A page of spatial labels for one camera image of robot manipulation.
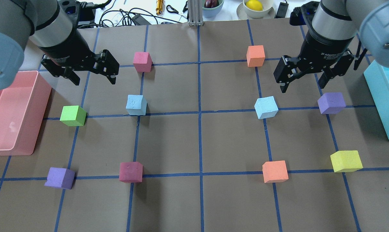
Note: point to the purple foam block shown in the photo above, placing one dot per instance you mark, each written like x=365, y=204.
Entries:
x=60, y=178
x=331, y=103

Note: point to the brass cylinder tool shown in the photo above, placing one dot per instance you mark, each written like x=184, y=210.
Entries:
x=159, y=7

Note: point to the yellow foam block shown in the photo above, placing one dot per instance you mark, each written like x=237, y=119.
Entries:
x=346, y=161

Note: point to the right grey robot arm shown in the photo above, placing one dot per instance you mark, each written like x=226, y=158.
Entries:
x=339, y=32

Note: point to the bowl with yellow lemon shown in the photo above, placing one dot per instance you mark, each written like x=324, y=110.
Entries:
x=255, y=9

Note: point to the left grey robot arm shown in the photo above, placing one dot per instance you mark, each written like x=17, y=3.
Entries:
x=45, y=24

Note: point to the left purple foam block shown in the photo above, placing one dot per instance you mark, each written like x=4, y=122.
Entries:
x=60, y=178

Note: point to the far orange foam block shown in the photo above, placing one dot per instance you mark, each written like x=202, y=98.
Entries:
x=255, y=56

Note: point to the aluminium frame post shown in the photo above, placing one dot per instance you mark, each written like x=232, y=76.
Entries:
x=195, y=13

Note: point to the pink plastic bin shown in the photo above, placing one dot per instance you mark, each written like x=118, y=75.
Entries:
x=22, y=109

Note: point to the near orange foam block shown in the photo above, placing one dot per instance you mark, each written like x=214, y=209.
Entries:
x=275, y=171

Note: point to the pink block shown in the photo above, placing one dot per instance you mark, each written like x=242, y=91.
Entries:
x=142, y=62
x=131, y=172

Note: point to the light blue block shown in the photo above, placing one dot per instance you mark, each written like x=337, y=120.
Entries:
x=266, y=107
x=136, y=105

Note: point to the right purple foam block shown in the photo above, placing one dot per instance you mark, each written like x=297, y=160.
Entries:
x=331, y=103

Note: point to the far left pink block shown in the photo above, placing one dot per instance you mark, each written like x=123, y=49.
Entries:
x=142, y=62

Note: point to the near left pink block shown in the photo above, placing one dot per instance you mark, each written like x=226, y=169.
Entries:
x=131, y=172

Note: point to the green foam block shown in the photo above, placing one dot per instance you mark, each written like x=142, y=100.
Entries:
x=73, y=116

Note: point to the blue bowl with fruit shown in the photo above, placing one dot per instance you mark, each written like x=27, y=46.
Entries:
x=210, y=8

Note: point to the orange foam block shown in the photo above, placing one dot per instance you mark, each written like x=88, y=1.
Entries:
x=275, y=171
x=255, y=56

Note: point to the black power adapter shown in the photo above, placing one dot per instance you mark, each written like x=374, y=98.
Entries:
x=282, y=10

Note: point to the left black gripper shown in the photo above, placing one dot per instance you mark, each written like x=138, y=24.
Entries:
x=66, y=45

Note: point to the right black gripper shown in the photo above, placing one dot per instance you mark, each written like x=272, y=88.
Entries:
x=323, y=45

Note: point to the cyan plastic bin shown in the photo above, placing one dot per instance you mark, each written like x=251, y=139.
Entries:
x=377, y=78

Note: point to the black handled scissors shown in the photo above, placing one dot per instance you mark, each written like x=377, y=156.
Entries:
x=182, y=13

